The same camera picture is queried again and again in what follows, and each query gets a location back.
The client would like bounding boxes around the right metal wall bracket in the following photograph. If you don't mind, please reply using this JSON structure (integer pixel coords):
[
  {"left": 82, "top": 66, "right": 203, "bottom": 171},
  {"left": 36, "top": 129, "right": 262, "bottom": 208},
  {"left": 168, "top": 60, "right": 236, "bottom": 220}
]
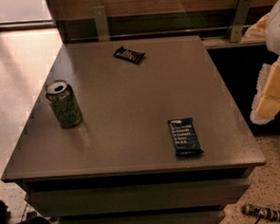
[{"left": 228, "top": 0, "right": 252, "bottom": 43}]

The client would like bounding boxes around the metal wall bracket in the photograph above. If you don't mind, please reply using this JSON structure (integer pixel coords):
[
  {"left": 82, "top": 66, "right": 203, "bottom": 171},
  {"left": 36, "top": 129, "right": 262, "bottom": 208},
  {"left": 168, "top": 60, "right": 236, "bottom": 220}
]
[
  {"left": 228, "top": 0, "right": 252, "bottom": 43},
  {"left": 93, "top": 5, "right": 111, "bottom": 41}
]

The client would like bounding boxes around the left metal wall bracket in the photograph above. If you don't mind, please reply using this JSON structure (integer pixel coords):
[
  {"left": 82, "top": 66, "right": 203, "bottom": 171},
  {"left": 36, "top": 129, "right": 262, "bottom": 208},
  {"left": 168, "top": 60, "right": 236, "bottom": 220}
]
[{"left": 93, "top": 5, "right": 111, "bottom": 41}]

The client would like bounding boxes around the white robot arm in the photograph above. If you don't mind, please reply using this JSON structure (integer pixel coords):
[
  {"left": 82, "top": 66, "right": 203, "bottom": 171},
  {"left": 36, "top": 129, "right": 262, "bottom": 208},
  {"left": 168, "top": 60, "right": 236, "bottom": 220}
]
[{"left": 246, "top": 0, "right": 280, "bottom": 124}]

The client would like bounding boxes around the green LaCroix soda can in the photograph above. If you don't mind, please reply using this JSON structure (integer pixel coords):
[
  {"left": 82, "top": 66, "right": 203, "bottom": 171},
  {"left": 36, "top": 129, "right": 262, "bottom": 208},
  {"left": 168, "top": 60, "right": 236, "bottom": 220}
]
[{"left": 45, "top": 80, "right": 83, "bottom": 128}]

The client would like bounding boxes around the black chocolate rxbar wrapper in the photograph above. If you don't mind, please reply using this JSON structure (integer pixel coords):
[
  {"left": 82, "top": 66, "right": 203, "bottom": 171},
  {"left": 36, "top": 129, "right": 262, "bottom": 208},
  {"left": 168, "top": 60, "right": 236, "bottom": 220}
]
[{"left": 114, "top": 47, "right": 145, "bottom": 65}]

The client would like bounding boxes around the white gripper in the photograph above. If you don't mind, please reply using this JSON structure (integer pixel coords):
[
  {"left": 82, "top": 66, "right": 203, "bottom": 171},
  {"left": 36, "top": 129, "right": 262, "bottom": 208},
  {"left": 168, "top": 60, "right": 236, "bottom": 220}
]
[{"left": 245, "top": 14, "right": 280, "bottom": 124}]

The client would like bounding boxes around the dark blue rxbar wrapper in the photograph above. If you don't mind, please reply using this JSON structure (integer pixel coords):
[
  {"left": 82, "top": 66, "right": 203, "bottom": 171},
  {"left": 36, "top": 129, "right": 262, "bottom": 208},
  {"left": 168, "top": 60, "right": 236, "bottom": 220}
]
[{"left": 167, "top": 118, "right": 203, "bottom": 157}]

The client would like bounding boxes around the black white striped tool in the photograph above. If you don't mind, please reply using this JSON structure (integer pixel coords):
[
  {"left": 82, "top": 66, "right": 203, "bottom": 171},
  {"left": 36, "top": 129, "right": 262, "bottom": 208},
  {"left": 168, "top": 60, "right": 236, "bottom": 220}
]
[{"left": 241, "top": 203, "right": 280, "bottom": 222}]

